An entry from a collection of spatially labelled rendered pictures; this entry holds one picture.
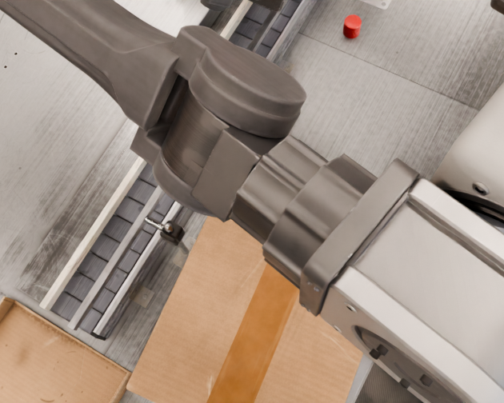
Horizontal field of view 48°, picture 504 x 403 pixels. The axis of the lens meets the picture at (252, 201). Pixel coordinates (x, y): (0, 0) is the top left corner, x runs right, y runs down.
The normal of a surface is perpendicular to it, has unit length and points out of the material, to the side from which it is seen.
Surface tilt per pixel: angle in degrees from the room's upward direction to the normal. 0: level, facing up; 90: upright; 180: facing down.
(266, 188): 25
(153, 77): 42
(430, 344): 0
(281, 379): 0
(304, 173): 14
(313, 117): 0
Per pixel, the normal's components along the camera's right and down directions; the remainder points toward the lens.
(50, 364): -0.07, -0.33
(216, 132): -0.26, 0.39
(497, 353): 0.18, -0.11
